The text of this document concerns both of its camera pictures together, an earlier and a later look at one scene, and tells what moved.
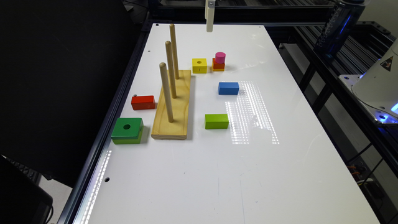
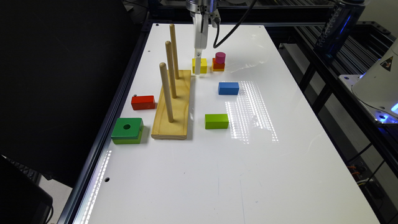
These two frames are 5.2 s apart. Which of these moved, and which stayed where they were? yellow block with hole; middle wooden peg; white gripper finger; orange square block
Moved: white gripper finger
Stayed: yellow block with hole; orange square block; middle wooden peg
